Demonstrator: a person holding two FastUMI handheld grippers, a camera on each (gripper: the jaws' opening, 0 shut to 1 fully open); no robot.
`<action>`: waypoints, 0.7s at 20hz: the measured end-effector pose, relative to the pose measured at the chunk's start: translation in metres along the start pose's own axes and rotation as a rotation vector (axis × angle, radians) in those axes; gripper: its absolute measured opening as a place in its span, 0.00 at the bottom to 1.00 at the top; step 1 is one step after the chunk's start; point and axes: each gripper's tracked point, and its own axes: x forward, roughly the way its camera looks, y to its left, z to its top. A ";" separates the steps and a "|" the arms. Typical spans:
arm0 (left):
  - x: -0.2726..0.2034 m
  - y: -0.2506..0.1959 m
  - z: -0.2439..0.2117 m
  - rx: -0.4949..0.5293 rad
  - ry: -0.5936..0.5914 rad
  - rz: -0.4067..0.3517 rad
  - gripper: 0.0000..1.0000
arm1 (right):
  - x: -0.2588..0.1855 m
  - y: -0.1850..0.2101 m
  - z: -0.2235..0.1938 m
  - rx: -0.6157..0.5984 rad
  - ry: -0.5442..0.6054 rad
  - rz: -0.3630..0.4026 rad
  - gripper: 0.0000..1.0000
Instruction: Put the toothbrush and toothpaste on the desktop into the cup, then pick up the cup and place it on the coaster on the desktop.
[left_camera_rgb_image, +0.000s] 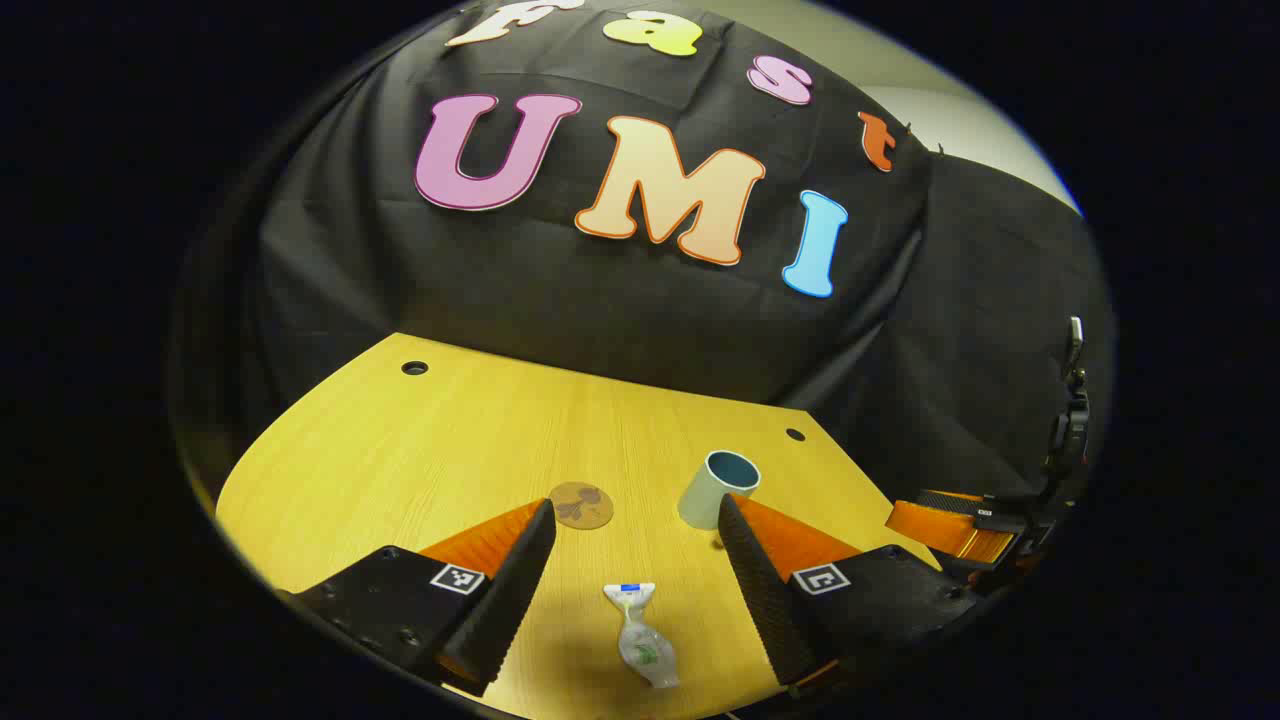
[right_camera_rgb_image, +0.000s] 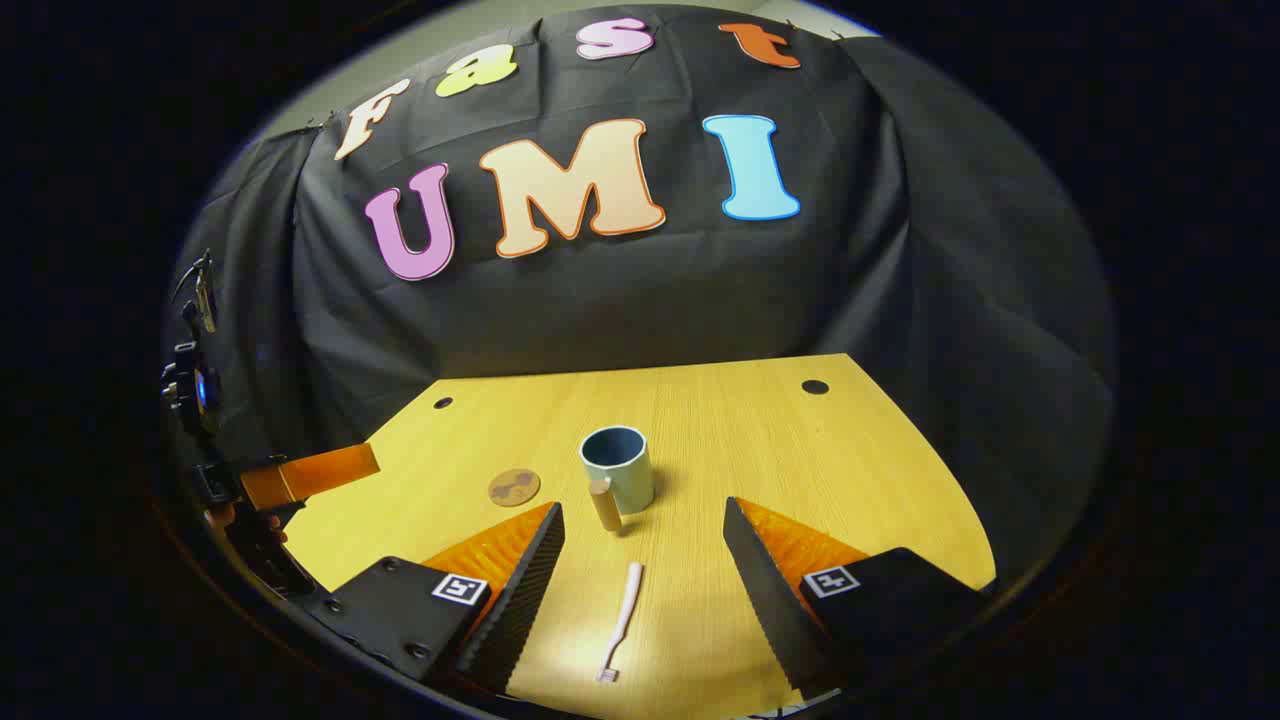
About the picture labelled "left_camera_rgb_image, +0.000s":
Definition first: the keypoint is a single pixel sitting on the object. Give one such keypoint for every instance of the white toothpaste tube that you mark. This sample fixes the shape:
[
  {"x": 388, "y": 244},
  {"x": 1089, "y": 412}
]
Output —
[{"x": 643, "y": 640}]

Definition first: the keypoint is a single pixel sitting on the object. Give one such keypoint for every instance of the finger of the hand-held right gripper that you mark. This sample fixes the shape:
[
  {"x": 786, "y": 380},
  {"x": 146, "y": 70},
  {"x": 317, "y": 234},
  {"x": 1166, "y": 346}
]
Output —
[{"x": 940, "y": 528}]

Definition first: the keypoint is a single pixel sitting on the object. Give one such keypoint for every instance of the light blue cup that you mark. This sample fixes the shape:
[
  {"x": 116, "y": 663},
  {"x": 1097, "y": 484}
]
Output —
[{"x": 706, "y": 495}]

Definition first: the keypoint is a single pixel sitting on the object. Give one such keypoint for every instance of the round brown coaster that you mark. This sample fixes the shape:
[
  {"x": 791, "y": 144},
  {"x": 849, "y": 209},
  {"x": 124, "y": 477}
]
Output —
[{"x": 581, "y": 505}]

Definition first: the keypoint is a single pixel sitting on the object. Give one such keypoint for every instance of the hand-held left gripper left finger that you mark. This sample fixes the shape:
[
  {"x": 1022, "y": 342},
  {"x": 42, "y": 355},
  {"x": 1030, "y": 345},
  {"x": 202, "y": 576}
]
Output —
[{"x": 510, "y": 590}]

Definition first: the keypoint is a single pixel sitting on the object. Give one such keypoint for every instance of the black backdrop cloth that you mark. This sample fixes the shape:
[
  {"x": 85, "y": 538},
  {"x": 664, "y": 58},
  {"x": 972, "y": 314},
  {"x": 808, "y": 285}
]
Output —
[{"x": 620, "y": 320}]

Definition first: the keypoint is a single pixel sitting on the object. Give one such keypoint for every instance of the wooden desktop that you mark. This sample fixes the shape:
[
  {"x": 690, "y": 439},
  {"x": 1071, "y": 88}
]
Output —
[{"x": 450, "y": 450}]

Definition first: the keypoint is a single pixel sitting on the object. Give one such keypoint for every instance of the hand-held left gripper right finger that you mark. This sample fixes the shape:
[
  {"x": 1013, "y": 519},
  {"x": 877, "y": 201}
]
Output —
[{"x": 760, "y": 590}]

